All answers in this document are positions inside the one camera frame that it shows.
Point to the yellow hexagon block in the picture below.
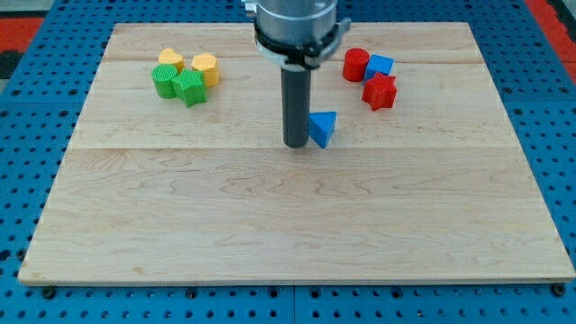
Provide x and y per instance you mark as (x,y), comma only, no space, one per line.
(209,66)

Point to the green cylinder block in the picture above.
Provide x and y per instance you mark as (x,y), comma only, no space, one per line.
(162,76)

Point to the wooden board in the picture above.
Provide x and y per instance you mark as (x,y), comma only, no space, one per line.
(435,190)

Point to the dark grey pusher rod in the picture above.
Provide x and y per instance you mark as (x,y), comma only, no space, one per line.
(296,96)

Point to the red star block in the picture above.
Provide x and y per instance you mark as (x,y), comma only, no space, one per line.
(380,91)

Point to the red cylinder block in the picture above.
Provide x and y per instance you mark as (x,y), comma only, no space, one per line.
(355,64)

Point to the blue cube block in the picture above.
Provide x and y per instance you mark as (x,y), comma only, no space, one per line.
(378,64)

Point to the blue triangle block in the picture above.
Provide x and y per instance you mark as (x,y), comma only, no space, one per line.
(322,126)

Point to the green star block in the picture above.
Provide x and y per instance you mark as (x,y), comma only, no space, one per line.
(189,87)

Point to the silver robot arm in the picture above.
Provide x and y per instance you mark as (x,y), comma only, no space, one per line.
(298,36)

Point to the yellow heart block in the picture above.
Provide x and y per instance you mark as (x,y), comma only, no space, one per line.
(169,56)

